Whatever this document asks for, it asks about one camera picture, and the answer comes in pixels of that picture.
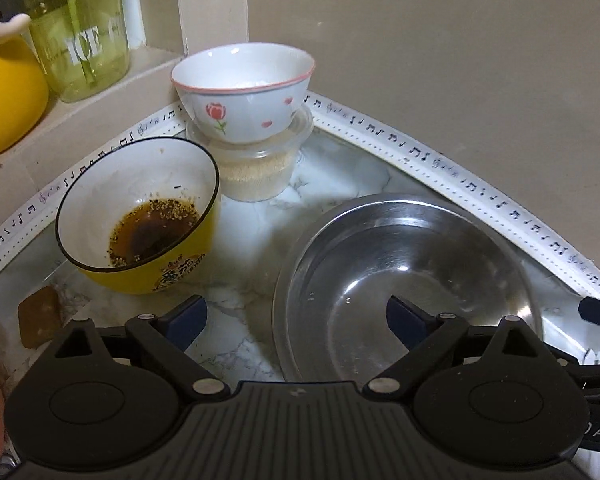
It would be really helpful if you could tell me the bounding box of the clear plastic container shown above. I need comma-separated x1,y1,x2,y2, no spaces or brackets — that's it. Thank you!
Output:
186,105,315,202

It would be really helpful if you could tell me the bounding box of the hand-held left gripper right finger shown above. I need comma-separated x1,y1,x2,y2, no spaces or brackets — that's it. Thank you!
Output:
362,295,561,403

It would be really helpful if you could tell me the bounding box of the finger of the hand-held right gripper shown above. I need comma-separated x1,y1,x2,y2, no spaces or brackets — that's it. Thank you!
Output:
577,296,600,334

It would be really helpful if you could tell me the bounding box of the white music-note edge strip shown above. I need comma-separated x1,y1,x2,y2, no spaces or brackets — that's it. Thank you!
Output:
0,91,600,306

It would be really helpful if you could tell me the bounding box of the white floral bowl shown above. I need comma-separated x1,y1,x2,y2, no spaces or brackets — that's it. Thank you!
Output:
170,44,316,143

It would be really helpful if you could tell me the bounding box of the yellow mug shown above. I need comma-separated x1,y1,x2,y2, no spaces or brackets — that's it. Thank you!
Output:
0,35,50,157

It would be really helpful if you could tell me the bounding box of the green water bottle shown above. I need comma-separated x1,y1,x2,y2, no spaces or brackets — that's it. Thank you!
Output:
0,0,131,103

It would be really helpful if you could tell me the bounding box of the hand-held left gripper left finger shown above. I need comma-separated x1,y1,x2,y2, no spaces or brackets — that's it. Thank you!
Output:
55,296,231,402

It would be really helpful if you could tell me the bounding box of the wide stainless steel bowl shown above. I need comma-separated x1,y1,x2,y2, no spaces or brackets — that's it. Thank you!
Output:
272,192,545,386

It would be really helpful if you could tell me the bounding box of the yellow ceramic bowl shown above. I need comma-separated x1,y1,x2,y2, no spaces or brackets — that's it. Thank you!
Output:
55,136,222,296

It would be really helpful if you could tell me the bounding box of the brown soap bar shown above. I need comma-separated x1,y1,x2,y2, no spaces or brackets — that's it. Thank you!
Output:
17,285,63,349

